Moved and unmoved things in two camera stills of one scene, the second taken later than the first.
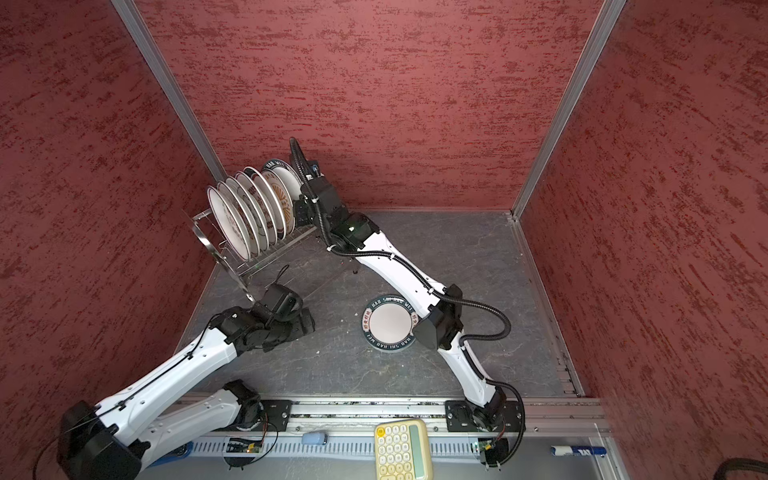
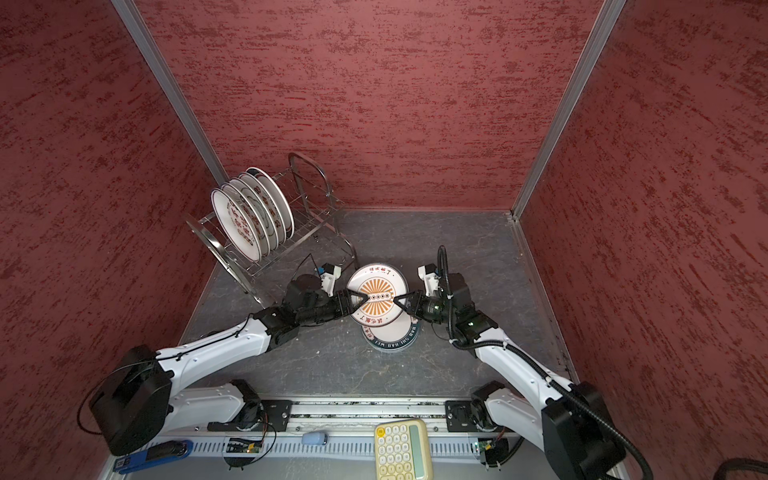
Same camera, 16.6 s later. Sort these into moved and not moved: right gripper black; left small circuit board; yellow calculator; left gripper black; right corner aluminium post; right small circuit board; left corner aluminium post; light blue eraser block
Moved: right gripper black; left gripper black
Not moved: right corner aluminium post; right small circuit board; light blue eraser block; left small circuit board; yellow calculator; left corner aluminium post
